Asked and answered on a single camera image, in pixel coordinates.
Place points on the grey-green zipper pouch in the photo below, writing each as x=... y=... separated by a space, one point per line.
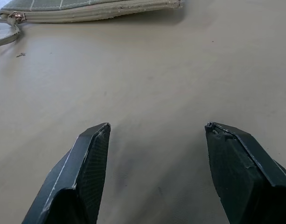
x=86 y=10

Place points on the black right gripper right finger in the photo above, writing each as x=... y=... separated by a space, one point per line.
x=240 y=172

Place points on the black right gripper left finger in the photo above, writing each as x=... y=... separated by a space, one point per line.
x=72 y=177

